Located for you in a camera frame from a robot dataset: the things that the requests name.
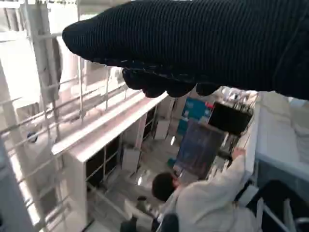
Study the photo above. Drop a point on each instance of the black knitted gloved right hand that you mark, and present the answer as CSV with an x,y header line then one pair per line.
x,y
193,43

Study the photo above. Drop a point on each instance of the blue poster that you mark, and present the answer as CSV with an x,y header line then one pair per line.
x,y
193,108

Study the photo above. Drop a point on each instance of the black monitor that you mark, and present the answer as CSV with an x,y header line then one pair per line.
x,y
229,118

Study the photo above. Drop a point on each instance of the dark blue screen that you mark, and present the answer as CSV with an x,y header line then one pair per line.
x,y
198,147

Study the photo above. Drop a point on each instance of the person at desk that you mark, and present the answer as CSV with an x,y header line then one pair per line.
x,y
205,205

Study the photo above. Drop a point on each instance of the white shelf unit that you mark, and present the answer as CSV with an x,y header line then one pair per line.
x,y
77,159

